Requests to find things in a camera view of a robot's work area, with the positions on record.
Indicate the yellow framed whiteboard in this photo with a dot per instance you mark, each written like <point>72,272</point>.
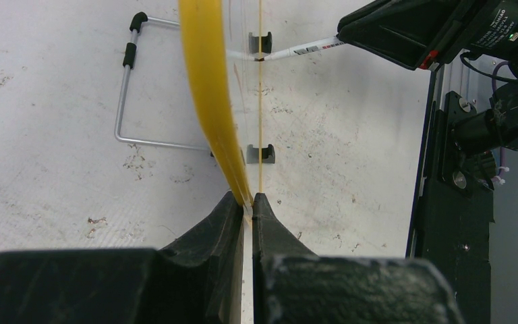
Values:
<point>224,81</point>

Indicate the white whiteboard marker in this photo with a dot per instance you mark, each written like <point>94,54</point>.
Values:
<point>303,49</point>

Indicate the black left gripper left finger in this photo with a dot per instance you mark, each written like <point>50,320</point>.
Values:
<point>195,279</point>

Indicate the metal wire whiteboard stand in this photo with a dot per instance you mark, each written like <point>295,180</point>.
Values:
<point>155,107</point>

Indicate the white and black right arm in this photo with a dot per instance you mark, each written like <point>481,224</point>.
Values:
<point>493,32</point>

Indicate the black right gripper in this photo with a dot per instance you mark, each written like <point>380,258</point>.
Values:
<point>406,33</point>

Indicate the black whiteboard foot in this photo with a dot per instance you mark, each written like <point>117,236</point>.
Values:
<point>260,44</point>
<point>255,155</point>

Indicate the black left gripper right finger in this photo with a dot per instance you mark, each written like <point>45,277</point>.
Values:
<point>292,284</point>

